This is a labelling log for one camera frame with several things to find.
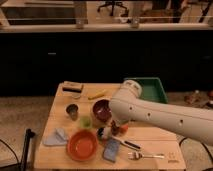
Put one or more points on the dark red grape bunch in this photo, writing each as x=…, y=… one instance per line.
x=115, y=130

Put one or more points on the metal cup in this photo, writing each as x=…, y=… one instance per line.
x=72, y=111

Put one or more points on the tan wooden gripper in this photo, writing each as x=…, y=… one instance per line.
x=106, y=133

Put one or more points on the small green cup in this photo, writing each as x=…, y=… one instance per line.
x=85, y=122

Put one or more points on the orange bowl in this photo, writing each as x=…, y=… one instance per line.
x=82, y=146

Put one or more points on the white dish brush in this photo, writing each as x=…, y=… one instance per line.
x=123, y=142

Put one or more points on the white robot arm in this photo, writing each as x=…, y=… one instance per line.
x=126, y=105

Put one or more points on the dark red bowl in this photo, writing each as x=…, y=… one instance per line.
x=101, y=110

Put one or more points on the yellow banana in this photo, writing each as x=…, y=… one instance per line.
x=95, y=96

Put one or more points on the green plastic tray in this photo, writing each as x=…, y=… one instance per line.
x=152, y=89

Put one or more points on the orange peach fruit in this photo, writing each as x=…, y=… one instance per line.
x=124, y=128

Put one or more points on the silver fork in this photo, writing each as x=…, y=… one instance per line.
x=137, y=156

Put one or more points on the grey folded cloth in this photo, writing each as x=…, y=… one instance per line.
x=57, y=138

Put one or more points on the blue sponge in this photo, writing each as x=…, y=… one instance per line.
x=111, y=150

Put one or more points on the wooden table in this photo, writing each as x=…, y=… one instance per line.
x=152, y=140

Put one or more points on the black stand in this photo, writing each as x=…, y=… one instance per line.
x=29, y=134

